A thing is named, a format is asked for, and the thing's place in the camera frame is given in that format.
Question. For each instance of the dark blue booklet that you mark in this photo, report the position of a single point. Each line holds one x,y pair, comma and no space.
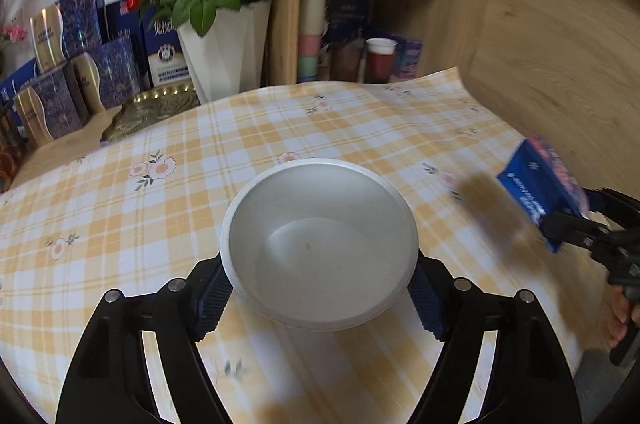
350,17

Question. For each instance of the pink flower plant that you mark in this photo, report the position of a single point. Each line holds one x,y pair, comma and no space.
15,33

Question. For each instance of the dark blue upright box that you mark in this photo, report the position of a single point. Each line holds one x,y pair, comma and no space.
120,19

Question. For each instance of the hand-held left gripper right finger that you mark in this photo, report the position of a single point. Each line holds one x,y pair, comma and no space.
425,304

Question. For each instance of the blue cardboard box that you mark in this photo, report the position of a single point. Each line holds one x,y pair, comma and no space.
530,184

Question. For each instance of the ornate gold tray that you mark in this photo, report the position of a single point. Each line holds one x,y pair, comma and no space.
150,114

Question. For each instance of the yellow plaid floral tablecloth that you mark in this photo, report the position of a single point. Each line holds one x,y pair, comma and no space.
350,129

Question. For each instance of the white disposable bowl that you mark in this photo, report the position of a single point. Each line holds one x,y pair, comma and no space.
320,254

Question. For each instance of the red paper cup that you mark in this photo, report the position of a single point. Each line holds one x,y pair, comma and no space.
380,64

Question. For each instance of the flat blue box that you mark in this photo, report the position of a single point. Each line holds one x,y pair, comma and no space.
17,82

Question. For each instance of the white faceted vase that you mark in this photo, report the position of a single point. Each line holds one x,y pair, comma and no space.
225,54

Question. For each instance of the stack of pastel cups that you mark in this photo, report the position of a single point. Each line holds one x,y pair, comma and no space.
312,29

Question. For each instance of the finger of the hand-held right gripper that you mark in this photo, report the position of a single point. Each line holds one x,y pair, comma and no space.
580,231
610,201

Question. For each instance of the small blue purple box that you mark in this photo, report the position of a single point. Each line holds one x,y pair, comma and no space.
410,59

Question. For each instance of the person's right hand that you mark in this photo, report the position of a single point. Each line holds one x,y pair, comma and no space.
617,319

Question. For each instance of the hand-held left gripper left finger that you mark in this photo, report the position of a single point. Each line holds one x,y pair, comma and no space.
212,304

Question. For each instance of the brown cup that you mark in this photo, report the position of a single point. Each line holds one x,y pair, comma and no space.
349,62

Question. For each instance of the blue box with white label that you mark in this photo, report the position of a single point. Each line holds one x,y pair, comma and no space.
167,64

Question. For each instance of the gold and blue gift box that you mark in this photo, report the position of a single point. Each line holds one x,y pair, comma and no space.
50,109
110,74
70,24

